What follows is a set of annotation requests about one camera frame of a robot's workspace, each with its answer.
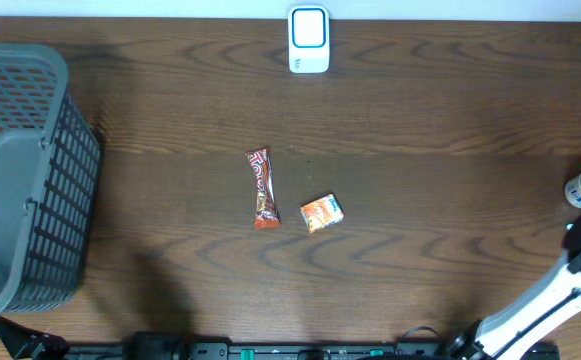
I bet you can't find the red Top chocolate bar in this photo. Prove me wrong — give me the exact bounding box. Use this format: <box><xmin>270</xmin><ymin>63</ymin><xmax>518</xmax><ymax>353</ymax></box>
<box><xmin>246</xmin><ymin>147</ymin><xmax>280</xmax><ymax>230</ymax></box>

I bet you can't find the orange snack packet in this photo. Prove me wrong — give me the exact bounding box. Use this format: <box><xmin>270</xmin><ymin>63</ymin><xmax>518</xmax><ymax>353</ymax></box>
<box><xmin>300</xmin><ymin>194</ymin><xmax>344</xmax><ymax>233</ymax></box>

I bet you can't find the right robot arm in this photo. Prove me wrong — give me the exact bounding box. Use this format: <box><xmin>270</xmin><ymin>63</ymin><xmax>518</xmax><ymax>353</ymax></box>
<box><xmin>444</xmin><ymin>216</ymin><xmax>581</xmax><ymax>360</ymax></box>

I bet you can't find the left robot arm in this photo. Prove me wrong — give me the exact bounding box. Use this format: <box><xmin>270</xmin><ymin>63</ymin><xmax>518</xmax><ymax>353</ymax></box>
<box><xmin>0</xmin><ymin>316</ymin><xmax>70</xmax><ymax>360</ymax></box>

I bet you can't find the white barcode scanner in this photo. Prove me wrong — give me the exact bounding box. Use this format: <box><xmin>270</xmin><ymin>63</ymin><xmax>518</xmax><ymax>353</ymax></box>
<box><xmin>287</xmin><ymin>5</ymin><xmax>330</xmax><ymax>74</ymax></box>

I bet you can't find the grey plastic basket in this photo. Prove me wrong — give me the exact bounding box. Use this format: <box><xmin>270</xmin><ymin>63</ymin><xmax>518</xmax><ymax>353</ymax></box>
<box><xmin>0</xmin><ymin>43</ymin><xmax>101</xmax><ymax>314</ymax></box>

